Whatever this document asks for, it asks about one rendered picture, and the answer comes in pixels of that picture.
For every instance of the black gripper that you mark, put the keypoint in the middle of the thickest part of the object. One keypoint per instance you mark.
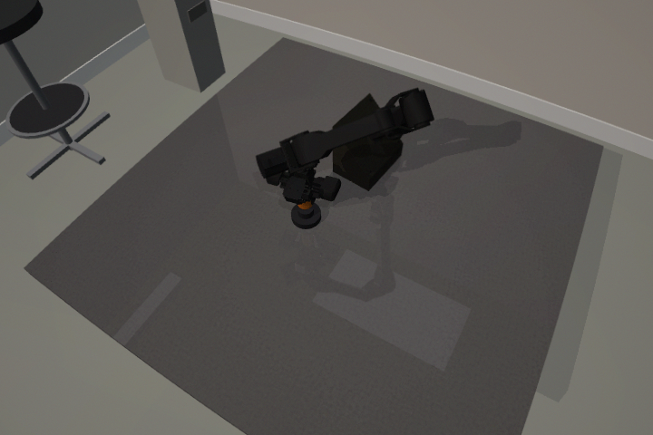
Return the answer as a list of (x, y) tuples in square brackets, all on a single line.
[(325, 188)]

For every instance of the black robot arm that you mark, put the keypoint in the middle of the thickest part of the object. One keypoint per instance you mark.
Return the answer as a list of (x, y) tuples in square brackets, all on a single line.
[(307, 148)]

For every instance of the dark round pedestal with short shaft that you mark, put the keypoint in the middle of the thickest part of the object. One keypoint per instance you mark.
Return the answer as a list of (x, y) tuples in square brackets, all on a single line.
[(306, 218)]

